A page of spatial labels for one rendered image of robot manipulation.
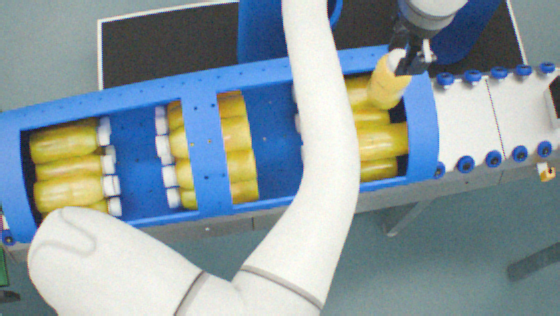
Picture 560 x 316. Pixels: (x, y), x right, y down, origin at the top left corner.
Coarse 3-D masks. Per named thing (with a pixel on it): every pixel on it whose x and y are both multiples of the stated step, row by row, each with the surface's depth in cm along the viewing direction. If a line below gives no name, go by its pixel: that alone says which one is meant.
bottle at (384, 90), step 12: (384, 60) 141; (384, 72) 141; (372, 84) 149; (384, 84) 143; (396, 84) 142; (408, 84) 145; (372, 96) 152; (384, 96) 148; (396, 96) 148; (384, 108) 154
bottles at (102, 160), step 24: (360, 72) 175; (216, 96) 172; (72, 120) 169; (96, 120) 171; (360, 120) 171; (384, 120) 171; (48, 168) 165; (72, 168) 165; (96, 168) 166; (360, 168) 170; (384, 168) 171; (168, 192) 168; (192, 192) 167; (240, 192) 168
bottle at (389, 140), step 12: (360, 132) 167; (372, 132) 167; (384, 132) 167; (396, 132) 167; (360, 144) 166; (372, 144) 166; (384, 144) 166; (396, 144) 166; (408, 144) 167; (360, 156) 167; (372, 156) 167; (384, 156) 168
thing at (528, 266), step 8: (552, 248) 230; (536, 256) 245; (544, 256) 238; (552, 256) 231; (512, 264) 271; (520, 264) 262; (528, 264) 254; (536, 264) 246; (544, 264) 238; (552, 264) 233; (512, 272) 271; (520, 272) 262; (528, 272) 254; (536, 272) 254; (512, 280) 272
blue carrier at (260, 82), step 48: (384, 48) 165; (96, 96) 159; (144, 96) 157; (192, 96) 156; (288, 96) 180; (432, 96) 158; (0, 144) 151; (144, 144) 179; (288, 144) 182; (432, 144) 159; (0, 192) 149; (144, 192) 177; (288, 192) 175
